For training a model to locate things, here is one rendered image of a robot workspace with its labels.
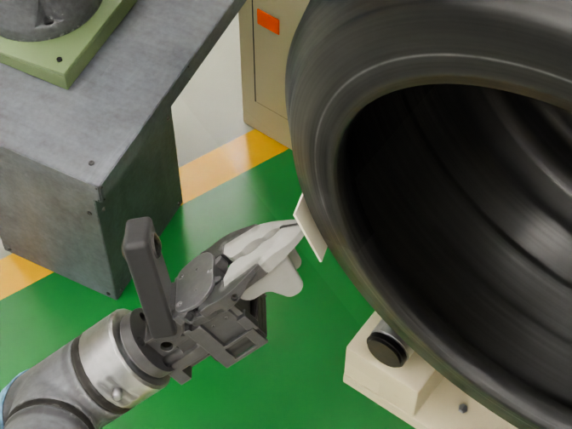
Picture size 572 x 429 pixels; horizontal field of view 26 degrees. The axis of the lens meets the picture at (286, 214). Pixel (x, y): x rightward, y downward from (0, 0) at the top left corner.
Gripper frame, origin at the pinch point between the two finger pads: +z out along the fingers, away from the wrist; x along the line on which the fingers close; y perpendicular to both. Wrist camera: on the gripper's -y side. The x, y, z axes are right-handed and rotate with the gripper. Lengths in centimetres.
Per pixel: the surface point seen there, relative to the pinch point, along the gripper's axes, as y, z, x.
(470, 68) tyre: -14.6, 25.9, 20.0
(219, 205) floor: 51, -53, -105
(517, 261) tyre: 22.3, 11.8, -6.5
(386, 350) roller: 16.9, -1.7, 1.4
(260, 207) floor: 56, -47, -104
